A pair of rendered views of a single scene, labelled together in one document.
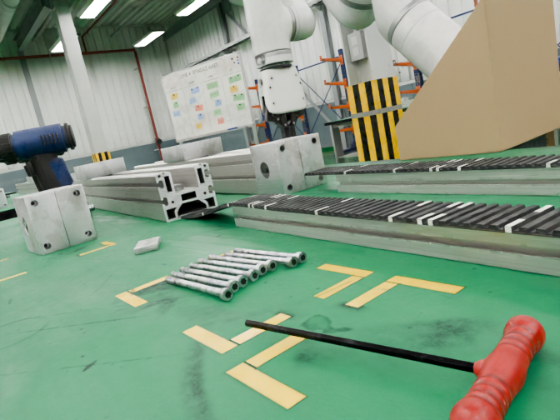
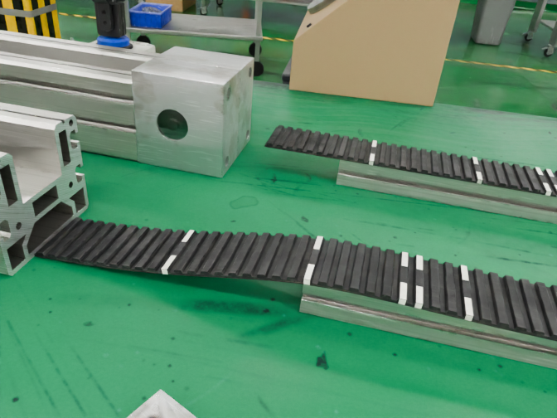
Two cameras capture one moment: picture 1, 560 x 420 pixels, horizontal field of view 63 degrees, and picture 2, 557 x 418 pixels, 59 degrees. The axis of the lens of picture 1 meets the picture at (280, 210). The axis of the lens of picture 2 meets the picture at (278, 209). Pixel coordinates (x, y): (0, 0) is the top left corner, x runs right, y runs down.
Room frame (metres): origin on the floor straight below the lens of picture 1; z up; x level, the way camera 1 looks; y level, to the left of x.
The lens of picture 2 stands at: (0.47, 0.26, 1.01)
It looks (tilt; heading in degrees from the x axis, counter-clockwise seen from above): 32 degrees down; 312
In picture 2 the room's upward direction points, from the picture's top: 5 degrees clockwise
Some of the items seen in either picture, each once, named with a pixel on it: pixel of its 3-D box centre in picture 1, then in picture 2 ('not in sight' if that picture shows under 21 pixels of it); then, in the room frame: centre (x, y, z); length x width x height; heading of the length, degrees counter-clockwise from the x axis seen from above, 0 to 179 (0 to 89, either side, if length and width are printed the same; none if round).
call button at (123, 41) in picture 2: not in sight; (113, 43); (1.07, -0.06, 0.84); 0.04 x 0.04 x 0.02
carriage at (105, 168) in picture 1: (100, 173); not in sight; (1.36, 0.49, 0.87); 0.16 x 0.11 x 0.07; 32
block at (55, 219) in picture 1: (62, 216); not in sight; (0.78, 0.37, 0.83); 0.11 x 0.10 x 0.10; 128
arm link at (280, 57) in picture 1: (273, 61); not in sight; (1.07, -0.05, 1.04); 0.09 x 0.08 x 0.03; 122
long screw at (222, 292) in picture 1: (195, 286); not in sight; (0.38, 0.09, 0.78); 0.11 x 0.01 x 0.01; 38
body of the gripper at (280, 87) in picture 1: (279, 88); not in sight; (1.07, -0.06, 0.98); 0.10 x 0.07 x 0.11; 122
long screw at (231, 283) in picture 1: (201, 279); not in sight; (0.39, 0.08, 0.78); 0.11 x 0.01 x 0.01; 40
